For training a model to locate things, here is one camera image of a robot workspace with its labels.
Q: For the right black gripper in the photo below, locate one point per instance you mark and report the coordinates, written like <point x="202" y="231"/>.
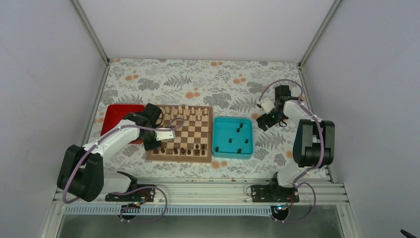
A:
<point x="269" y="123"/>

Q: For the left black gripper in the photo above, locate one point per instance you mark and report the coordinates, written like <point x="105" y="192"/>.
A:
<point x="148" y="146"/>

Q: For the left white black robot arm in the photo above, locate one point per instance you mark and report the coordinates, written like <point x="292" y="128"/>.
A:
<point x="82" y="174"/>

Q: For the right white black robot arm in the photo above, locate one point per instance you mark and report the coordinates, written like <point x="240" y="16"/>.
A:
<point x="313" y="146"/>

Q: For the wooden chess board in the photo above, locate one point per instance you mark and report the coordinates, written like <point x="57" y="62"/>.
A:
<point x="195" y="133"/>

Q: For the floral patterned table mat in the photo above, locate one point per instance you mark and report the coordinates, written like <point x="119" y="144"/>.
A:
<point x="231" y="88"/>

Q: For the teal plastic tray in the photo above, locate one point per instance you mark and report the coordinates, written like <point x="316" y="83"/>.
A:
<point x="225" y="128"/>

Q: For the red plastic tray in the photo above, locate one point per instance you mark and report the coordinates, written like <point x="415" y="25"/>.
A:
<point x="118" y="118"/>

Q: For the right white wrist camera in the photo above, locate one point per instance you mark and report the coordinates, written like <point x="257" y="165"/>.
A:
<point x="267" y="105"/>

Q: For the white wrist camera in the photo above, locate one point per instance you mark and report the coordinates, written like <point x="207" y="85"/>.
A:
<point x="164" y="134"/>
<point x="267" y="105"/>

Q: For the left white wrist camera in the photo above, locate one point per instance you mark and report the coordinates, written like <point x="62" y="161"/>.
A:
<point x="164" y="134"/>

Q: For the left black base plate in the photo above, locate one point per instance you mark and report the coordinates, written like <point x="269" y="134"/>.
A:
<point x="140" y="193"/>

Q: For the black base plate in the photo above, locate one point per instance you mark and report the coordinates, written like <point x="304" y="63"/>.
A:
<point x="140" y="193"/>
<point x="267" y="193"/>

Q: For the aluminium rail frame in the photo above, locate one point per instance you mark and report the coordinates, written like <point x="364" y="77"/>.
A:
<point x="237" y="192"/>

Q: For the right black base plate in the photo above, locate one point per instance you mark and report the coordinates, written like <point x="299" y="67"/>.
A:
<point x="267" y="193"/>

